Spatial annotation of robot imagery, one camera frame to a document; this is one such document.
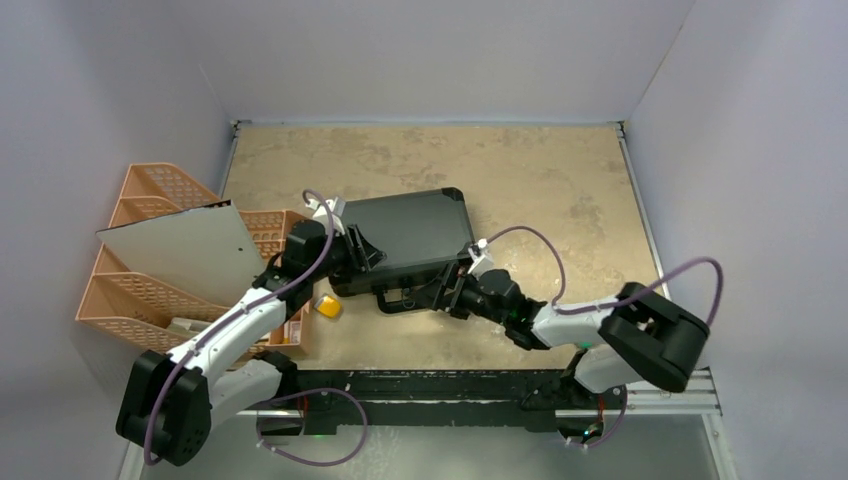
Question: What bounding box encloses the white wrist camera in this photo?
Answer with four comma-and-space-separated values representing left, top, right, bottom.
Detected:
468, 238, 494, 279
306, 197, 346, 235

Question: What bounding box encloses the black base frame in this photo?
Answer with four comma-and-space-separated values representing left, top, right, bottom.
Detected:
231, 368, 627, 439

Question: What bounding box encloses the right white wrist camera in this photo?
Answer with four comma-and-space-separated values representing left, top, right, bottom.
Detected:
468, 238, 494, 279

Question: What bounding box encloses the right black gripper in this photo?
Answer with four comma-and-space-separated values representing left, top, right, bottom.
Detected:
409, 262, 509, 326

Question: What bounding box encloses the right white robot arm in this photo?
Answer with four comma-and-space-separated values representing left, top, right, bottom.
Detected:
413, 265, 710, 407

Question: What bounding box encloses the black poker set case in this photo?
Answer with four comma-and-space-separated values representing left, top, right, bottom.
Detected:
330, 187, 475, 314

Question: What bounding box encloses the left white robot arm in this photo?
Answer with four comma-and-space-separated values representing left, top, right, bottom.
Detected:
116, 220, 386, 466

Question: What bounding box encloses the orange plastic desk organizer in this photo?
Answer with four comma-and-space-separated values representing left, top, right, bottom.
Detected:
240, 210, 313, 358

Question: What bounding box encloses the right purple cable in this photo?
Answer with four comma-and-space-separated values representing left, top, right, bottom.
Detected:
486, 225, 725, 452

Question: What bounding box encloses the yellow orange block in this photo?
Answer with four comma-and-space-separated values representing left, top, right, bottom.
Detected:
314, 295, 343, 319

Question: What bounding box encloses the orange plastic file rack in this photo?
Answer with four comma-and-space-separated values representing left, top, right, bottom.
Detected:
75, 162, 280, 362

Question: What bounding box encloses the grey flat board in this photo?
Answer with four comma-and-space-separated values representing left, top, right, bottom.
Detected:
97, 200, 267, 307

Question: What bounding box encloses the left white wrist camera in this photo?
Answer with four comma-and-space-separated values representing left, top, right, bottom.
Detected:
306, 197, 346, 235

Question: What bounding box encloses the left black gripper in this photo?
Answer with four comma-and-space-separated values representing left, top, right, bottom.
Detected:
308, 227, 383, 284

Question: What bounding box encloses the purple cable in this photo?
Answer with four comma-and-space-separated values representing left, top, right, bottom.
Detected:
142, 189, 369, 469
486, 225, 725, 452

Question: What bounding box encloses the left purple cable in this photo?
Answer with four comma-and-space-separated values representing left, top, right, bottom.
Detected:
142, 189, 369, 469

